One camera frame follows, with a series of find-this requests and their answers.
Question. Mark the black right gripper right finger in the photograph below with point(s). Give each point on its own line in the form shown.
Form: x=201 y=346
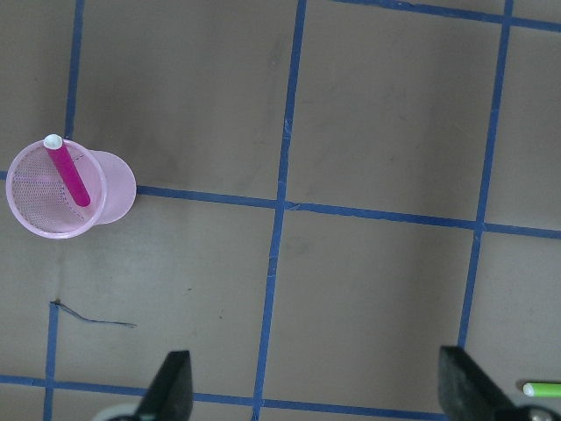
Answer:
x=466 y=392

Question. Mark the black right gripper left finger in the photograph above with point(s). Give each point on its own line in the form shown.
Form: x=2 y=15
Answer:
x=170 y=395

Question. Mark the pink pen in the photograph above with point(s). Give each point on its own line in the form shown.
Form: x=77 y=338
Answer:
x=60 y=156

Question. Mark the pink mesh cup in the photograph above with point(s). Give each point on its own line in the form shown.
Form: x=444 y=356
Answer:
x=41 y=202

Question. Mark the green pen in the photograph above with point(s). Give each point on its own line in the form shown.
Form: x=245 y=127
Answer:
x=542 y=389

